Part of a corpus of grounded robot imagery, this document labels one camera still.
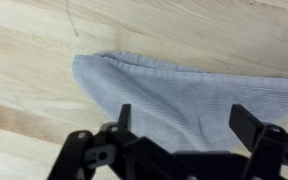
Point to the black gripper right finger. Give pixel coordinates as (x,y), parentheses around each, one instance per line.
(267,143)

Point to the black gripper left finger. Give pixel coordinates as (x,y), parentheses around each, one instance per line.
(115,146)

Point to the grey towel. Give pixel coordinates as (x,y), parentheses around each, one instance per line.
(178,107)

